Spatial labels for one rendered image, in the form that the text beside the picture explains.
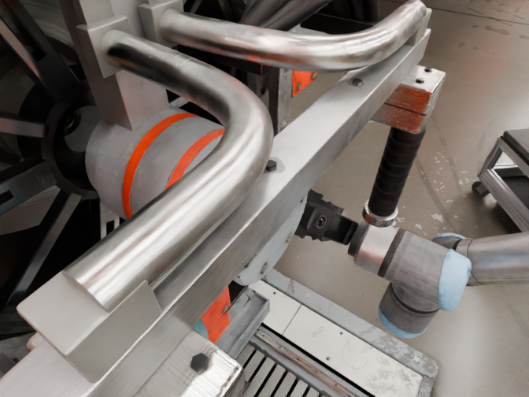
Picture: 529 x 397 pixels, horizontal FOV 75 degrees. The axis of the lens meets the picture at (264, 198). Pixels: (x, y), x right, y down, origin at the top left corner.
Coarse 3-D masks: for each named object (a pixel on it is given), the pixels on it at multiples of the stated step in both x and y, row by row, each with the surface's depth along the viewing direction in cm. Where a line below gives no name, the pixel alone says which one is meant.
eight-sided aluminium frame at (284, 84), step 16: (240, 0) 44; (256, 80) 54; (272, 80) 52; (288, 80) 54; (272, 96) 54; (288, 96) 56; (272, 112) 56; (288, 112) 58; (0, 352) 35; (16, 352) 37; (0, 368) 33
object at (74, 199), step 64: (0, 0) 29; (192, 0) 46; (64, 64) 35; (0, 128) 33; (64, 128) 42; (0, 192) 35; (64, 192) 42; (0, 256) 53; (64, 256) 57; (0, 320) 39
